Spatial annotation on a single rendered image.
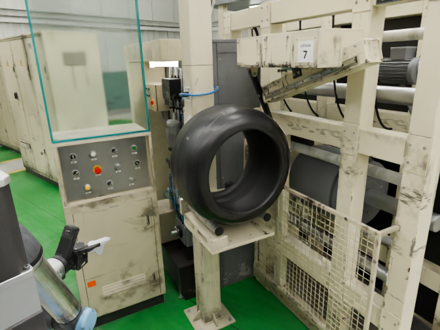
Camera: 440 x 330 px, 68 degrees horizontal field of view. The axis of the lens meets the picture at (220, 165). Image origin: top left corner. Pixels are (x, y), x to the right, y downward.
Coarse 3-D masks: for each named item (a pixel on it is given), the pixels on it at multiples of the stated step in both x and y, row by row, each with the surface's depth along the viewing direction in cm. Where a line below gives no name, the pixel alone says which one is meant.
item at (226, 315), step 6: (192, 306) 234; (186, 312) 228; (192, 312) 228; (222, 312) 227; (228, 312) 227; (192, 318) 223; (222, 318) 222; (228, 318) 222; (192, 324) 218; (198, 324) 218; (204, 324) 217; (210, 324) 217; (222, 324) 217; (228, 324) 217
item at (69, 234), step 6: (66, 228) 111; (72, 228) 111; (78, 228) 113; (66, 234) 111; (72, 234) 111; (60, 240) 111; (66, 240) 111; (72, 240) 110; (60, 246) 110; (66, 246) 110; (72, 246) 111; (60, 252) 110; (66, 252) 110; (66, 258) 110
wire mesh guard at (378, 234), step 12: (300, 204) 173; (312, 204) 165; (276, 216) 195; (288, 216) 184; (288, 228) 187; (312, 228) 168; (324, 228) 160; (372, 228) 136; (324, 240) 162; (336, 264) 157; (372, 264) 137; (276, 276) 206; (300, 276) 184; (336, 276) 159; (372, 276) 138; (324, 288) 167; (372, 288) 139; (312, 300) 178; (348, 300) 154; (360, 300) 147; (372, 300) 142
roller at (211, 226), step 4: (188, 204) 184; (192, 212) 179; (196, 212) 174; (196, 216) 174; (200, 216) 170; (204, 220) 166; (208, 224) 162; (212, 224) 160; (216, 224) 159; (212, 228) 158; (216, 228) 156; (220, 228) 156; (216, 232) 155; (220, 232) 157
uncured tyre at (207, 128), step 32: (192, 128) 148; (224, 128) 140; (256, 128) 147; (192, 160) 140; (256, 160) 186; (288, 160) 162; (192, 192) 144; (224, 192) 182; (256, 192) 181; (224, 224) 157
